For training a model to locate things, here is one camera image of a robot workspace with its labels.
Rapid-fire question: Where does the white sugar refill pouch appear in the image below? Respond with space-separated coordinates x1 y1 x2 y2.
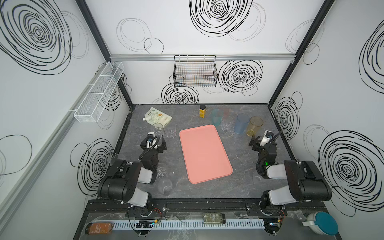
143 107 172 127

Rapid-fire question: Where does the yellow spice jar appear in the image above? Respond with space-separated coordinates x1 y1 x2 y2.
199 105 206 118

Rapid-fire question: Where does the teal plastic cup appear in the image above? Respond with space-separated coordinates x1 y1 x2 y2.
211 109 223 127

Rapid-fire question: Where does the blue plastic cup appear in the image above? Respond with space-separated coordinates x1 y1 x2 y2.
234 113 250 135

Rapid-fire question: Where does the amber plastic cup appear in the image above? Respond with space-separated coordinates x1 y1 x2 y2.
246 116 264 137

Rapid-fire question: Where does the brown bottle lying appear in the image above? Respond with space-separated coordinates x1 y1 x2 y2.
84 223 114 235

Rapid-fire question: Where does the teal white kettle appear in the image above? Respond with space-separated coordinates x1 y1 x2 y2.
302 212 339 236

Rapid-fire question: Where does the small clear glass front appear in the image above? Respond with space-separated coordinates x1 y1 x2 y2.
157 167 168 179

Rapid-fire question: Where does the clear acrylic wall shelf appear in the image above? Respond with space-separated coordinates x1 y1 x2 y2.
74 62 124 123

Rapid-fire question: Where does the clear cup front left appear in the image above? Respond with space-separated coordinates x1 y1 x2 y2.
158 177 173 196

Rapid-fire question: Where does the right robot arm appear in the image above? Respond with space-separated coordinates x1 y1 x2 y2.
249 131 332 215

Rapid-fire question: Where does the white slotted cable duct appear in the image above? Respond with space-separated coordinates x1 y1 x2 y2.
111 219 265 231

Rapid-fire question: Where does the clear glass pouch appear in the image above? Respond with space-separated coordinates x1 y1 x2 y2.
164 123 177 139
152 123 164 137

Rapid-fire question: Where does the green circuit board box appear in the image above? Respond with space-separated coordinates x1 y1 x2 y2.
203 213 226 225

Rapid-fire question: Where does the clear wine glass left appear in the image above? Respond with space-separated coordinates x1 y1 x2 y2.
110 154 126 166

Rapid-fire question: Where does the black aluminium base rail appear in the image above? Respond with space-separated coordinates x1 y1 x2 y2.
84 198 326 216

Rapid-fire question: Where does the pink plastic tray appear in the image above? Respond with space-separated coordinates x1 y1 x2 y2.
179 125 233 185

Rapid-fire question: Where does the clear faceted glass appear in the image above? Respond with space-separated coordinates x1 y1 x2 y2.
221 116 234 132

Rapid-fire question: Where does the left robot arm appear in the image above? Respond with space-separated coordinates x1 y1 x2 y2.
97 132 167 211

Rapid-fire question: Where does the black wire basket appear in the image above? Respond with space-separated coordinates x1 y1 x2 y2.
173 55 219 88

